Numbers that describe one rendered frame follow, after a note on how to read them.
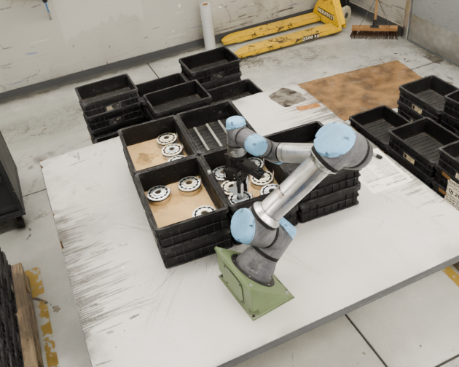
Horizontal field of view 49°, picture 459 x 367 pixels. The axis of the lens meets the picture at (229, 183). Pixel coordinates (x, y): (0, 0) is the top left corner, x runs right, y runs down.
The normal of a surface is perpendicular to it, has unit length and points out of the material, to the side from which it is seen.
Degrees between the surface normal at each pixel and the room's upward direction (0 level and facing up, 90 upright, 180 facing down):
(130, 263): 0
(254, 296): 90
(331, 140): 39
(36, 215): 0
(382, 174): 0
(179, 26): 90
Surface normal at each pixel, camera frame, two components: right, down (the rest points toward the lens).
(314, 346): -0.10, -0.77
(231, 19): 0.41, 0.54
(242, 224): -0.75, -0.16
